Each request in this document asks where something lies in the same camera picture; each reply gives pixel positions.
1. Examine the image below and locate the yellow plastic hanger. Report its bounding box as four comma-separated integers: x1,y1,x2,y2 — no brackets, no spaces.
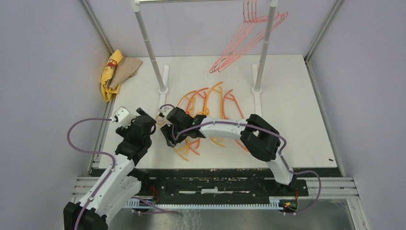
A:
203,81,226,148
155,90,197,161

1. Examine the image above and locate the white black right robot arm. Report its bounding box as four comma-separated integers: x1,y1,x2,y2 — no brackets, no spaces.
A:
158,104,296,196

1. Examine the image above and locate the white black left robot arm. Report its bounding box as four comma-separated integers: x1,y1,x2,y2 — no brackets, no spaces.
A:
63,106,156,230

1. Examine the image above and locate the orange plastic hanger left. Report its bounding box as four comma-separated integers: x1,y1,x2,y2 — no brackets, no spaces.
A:
186,87,209,156

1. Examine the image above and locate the orange plastic hanger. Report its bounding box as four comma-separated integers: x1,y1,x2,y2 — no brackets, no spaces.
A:
220,89,251,153
186,87,209,156

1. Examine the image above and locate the white rack foot left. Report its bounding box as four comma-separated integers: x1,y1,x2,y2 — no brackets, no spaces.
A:
158,65,170,108

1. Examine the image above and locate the orange plastic hanger right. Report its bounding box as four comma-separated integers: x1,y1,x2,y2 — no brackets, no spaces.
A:
220,89,251,153

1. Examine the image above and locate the beige cloth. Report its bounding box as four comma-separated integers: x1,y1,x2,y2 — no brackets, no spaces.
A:
108,57,143,90

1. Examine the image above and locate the yellow printed cloth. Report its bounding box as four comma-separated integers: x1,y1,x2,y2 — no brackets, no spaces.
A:
100,49,123,103

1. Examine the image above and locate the grey rack pole left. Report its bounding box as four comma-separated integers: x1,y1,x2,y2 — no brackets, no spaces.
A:
130,0,167,93

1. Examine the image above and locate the grey rack pole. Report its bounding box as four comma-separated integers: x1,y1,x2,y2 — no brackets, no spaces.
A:
130,0,167,93
254,0,278,92

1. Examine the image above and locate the grey rack pole right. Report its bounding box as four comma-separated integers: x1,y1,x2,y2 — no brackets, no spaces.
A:
254,0,278,92

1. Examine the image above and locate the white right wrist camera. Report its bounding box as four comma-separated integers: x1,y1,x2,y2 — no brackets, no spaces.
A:
158,106,173,118

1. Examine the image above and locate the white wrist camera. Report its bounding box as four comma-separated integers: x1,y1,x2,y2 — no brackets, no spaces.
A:
158,106,173,118
111,106,134,127

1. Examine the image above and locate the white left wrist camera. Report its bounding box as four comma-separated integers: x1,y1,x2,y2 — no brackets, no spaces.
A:
111,106,134,127

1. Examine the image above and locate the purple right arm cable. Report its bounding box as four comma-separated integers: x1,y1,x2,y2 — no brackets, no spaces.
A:
158,104,323,215

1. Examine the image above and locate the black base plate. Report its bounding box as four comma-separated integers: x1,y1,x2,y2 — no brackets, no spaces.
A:
120,167,343,206

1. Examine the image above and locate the white slotted cable duct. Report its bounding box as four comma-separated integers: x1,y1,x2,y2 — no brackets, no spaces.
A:
123,197,283,211

